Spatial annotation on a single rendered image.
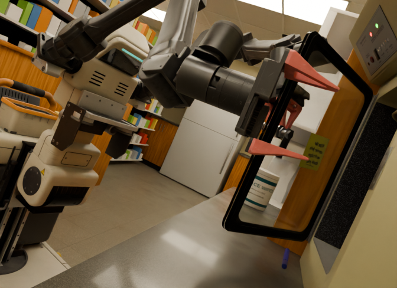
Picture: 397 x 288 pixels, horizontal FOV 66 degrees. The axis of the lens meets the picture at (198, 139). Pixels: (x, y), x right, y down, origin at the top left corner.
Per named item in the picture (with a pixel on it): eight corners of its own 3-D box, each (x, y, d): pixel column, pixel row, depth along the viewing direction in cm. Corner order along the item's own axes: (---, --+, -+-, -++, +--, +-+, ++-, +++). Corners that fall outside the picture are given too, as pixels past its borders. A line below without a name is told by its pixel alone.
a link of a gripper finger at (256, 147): (328, 121, 37) (253, 94, 39) (303, 176, 37) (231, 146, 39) (320, 127, 43) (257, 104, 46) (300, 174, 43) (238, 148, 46)
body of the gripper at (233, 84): (279, 61, 39) (225, 43, 41) (247, 136, 39) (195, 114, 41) (278, 75, 45) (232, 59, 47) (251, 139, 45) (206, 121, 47)
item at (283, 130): (283, 159, 58) (296, 131, 57) (276, 156, 56) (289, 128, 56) (275, 156, 59) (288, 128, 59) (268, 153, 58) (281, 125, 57)
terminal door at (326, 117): (305, 242, 76) (374, 92, 74) (221, 230, 56) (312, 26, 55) (302, 240, 76) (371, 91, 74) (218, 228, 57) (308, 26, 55)
